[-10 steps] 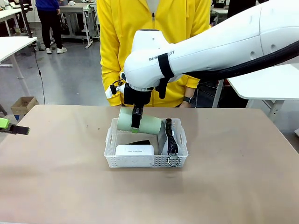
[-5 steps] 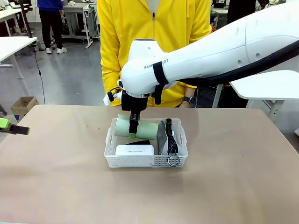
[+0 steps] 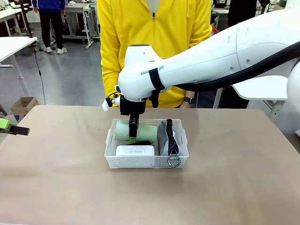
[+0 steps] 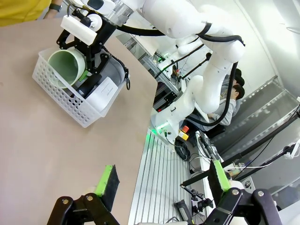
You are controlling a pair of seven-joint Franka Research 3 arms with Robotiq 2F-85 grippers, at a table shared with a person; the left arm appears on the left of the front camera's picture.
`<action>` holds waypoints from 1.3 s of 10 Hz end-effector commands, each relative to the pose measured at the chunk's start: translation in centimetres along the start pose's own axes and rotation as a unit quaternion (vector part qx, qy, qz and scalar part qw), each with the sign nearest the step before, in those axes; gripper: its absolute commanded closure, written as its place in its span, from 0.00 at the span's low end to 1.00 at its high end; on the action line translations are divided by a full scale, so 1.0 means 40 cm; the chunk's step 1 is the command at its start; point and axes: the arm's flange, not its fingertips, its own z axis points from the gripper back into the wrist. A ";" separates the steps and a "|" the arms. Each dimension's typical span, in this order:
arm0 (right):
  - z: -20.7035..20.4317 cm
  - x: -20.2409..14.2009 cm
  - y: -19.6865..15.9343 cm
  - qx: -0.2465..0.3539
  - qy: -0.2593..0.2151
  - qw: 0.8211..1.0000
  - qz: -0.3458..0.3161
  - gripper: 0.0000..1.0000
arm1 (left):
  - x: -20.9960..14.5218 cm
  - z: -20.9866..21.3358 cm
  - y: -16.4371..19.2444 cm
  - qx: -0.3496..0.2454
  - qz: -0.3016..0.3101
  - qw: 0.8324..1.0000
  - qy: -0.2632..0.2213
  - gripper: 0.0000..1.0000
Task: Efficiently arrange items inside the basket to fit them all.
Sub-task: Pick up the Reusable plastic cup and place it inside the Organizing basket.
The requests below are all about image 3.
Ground white background workbench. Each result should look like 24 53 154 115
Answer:
62 1 101 49

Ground white side table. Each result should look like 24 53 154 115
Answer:
0 36 38 98
231 75 289 122

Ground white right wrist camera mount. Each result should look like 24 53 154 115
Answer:
101 92 121 112

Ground white perforated plastic basket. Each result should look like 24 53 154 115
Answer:
104 118 189 170

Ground black velcro strap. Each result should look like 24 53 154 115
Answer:
149 68 166 109

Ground white rectangular box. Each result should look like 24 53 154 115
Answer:
115 145 156 158

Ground person in black clothes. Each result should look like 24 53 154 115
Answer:
227 0 259 28

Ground person in blue jacket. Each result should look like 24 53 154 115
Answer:
31 0 68 55

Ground black right arm cable sleeve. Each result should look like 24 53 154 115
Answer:
177 40 300 92

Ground person in yellow hoodie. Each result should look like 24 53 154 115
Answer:
97 0 213 109

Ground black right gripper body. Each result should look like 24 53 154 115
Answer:
120 94 146 117

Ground pale green plastic cup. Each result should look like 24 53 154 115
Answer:
114 118 158 143

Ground grey CAMPUS zipper pouch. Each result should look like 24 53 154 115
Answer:
156 118 181 168

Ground cardboard box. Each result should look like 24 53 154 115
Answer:
10 96 40 116

